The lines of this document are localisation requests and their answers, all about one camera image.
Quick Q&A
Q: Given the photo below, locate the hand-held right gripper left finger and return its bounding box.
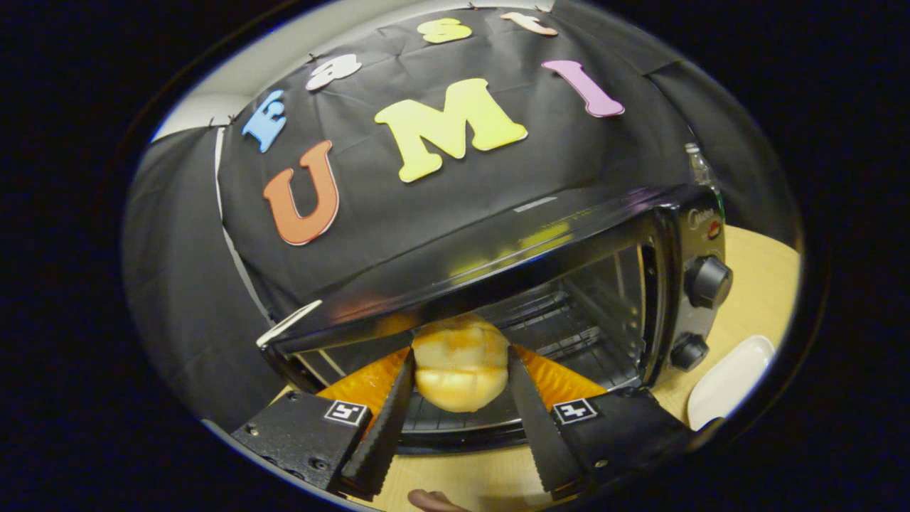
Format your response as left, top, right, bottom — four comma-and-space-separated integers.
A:
231, 347, 417, 498

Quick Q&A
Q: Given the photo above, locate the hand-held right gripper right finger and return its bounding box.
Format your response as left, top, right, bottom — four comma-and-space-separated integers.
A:
506, 345, 694, 498

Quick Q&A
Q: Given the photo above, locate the round bread bun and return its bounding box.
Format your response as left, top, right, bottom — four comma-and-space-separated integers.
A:
411, 315, 511, 413

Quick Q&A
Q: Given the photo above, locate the black electric oven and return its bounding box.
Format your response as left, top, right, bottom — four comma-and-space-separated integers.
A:
259, 185, 734, 456

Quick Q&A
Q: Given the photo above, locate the white rectangular plate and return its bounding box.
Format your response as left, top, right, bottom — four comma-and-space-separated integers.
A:
687, 336, 776, 432

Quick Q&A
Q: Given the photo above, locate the black backdrop cloth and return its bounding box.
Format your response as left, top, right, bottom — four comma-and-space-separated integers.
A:
121, 0, 804, 427

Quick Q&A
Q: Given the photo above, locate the clear plastic water bottle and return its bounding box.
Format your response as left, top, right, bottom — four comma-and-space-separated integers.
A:
684, 142, 726, 214

